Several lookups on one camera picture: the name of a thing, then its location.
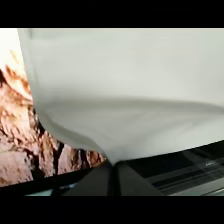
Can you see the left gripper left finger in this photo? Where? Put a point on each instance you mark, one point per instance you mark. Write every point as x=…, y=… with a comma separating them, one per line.
x=96, y=183

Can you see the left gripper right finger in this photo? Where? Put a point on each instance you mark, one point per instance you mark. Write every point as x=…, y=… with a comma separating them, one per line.
x=131, y=183

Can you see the white shirt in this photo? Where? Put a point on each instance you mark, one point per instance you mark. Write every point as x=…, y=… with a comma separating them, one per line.
x=126, y=86

